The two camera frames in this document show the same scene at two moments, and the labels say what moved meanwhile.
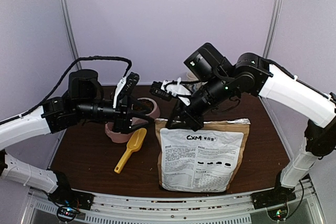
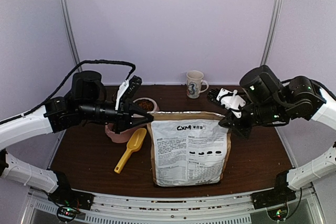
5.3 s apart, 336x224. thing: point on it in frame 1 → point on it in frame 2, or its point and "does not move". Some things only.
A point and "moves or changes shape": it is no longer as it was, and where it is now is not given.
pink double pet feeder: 144,105 does not move
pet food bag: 206,160 moves or changes shape
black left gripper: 122,120 does not move
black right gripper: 188,119 → 244,131
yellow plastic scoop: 134,144 does not move
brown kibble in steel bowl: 144,105 does not move
